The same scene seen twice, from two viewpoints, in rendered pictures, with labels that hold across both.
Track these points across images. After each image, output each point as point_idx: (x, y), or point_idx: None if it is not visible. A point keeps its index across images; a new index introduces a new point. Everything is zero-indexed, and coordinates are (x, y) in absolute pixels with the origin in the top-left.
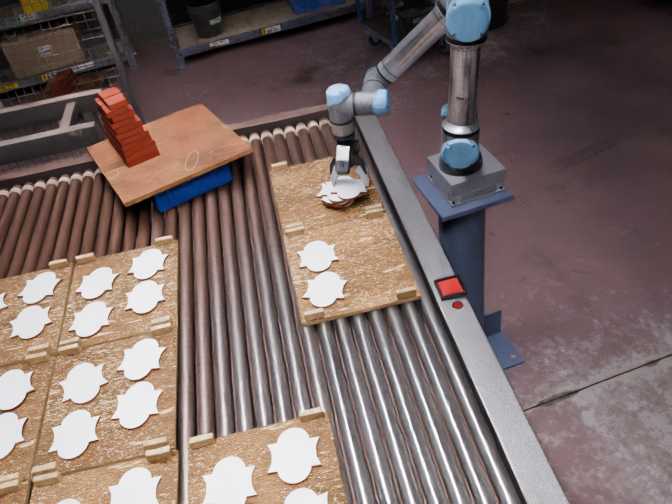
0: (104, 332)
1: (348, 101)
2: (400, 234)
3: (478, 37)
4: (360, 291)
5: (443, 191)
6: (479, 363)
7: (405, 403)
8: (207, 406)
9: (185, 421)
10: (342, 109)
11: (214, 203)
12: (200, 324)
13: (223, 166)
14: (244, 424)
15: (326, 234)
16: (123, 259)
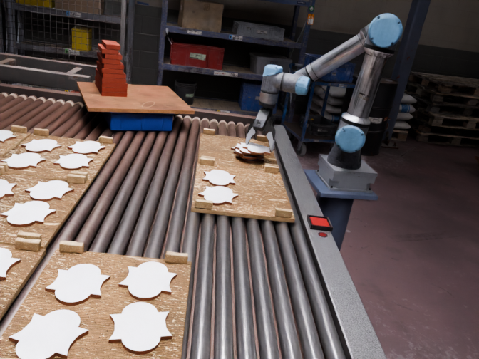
0: (29, 169)
1: (279, 75)
2: (287, 186)
3: (389, 45)
4: (246, 204)
5: (326, 178)
6: (333, 272)
7: (261, 278)
8: (88, 233)
9: (63, 236)
10: (273, 80)
11: (152, 137)
12: (108, 188)
13: (169, 117)
14: (113, 252)
15: (230, 170)
16: (69, 141)
